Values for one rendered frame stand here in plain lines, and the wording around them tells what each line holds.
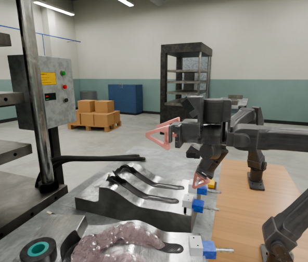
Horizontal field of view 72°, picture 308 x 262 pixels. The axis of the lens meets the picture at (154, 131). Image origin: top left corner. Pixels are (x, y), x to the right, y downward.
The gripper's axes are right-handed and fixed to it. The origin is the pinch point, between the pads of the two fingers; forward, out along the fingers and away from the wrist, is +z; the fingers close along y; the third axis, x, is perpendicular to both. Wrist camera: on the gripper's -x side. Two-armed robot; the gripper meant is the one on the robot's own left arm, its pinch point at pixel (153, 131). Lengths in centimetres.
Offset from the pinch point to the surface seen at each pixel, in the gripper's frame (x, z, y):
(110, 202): 32.0, 21.0, -5.8
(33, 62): -24, 62, -16
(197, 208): 30.8, -12.8, -10.1
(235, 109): 46, -35, -385
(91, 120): 86, 310, -395
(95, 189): 33.0, 33.8, -14.4
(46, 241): 24.8, 21.3, 25.0
